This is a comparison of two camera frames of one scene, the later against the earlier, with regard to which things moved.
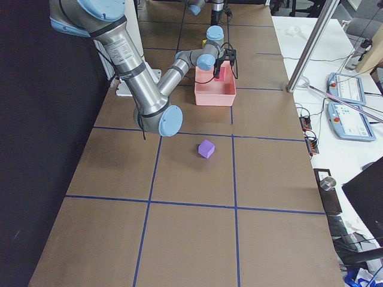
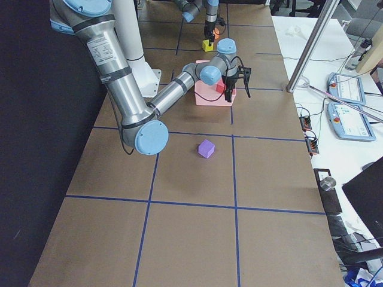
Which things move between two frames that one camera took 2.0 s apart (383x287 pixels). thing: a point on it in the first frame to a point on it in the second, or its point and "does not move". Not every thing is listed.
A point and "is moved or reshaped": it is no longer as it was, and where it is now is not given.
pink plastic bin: x=209 y=92 does not move
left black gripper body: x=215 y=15 to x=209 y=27
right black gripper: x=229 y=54 to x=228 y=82
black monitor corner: x=365 y=193 does not move
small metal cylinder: x=327 y=183 does not move
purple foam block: x=206 y=148 does not move
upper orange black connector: x=306 y=123 does not move
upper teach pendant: x=346 y=87 does not move
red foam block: x=222 y=75 is moved or reshaped
